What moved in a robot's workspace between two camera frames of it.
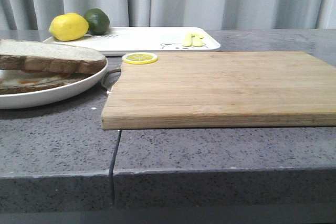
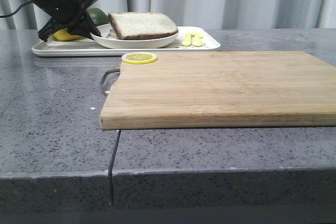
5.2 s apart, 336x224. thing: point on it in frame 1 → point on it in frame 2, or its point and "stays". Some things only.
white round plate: (53, 95) → (108, 38)
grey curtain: (221, 0) stays
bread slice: (27, 54) → (140, 25)
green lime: (98, 21) stays
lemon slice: (139, 58) stays
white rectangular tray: (140, 39) stays
